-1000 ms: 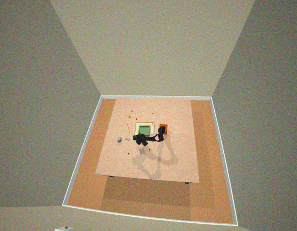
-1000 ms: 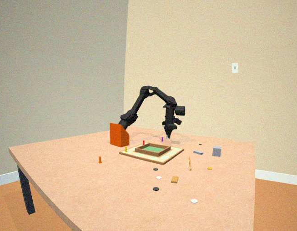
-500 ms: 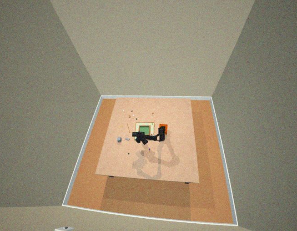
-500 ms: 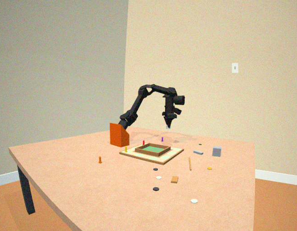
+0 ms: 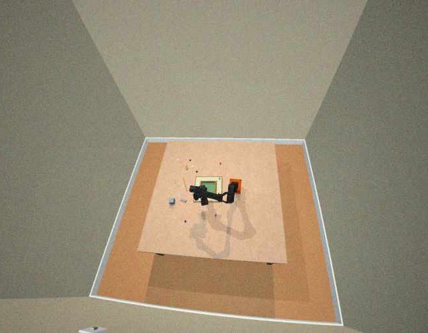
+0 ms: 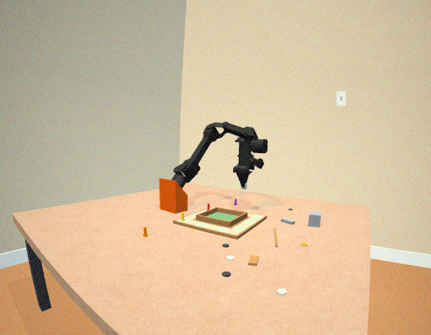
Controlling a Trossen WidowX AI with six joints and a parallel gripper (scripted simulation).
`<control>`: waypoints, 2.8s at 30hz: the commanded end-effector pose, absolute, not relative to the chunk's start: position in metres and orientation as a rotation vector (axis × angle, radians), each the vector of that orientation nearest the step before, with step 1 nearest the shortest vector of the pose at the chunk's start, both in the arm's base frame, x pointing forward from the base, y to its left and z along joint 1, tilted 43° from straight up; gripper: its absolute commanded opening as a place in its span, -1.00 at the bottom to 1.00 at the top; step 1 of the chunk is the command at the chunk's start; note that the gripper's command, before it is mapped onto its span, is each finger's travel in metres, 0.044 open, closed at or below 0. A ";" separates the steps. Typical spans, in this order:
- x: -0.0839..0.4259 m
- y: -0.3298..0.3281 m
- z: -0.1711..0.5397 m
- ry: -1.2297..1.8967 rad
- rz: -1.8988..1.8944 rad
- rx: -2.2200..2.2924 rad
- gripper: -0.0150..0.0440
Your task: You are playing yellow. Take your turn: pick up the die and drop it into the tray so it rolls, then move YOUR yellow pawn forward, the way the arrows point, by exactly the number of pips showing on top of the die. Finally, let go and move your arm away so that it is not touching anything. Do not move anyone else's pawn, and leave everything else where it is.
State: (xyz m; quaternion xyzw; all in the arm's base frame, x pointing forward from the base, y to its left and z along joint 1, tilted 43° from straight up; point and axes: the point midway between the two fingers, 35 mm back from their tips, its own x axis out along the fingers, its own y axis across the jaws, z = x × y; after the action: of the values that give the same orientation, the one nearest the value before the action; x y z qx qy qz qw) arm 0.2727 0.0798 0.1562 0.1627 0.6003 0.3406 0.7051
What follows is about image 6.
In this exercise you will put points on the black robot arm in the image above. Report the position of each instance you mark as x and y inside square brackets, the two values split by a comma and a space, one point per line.
[248, 142]

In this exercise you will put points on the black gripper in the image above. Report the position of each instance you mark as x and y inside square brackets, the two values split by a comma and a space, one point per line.
[243, 169]

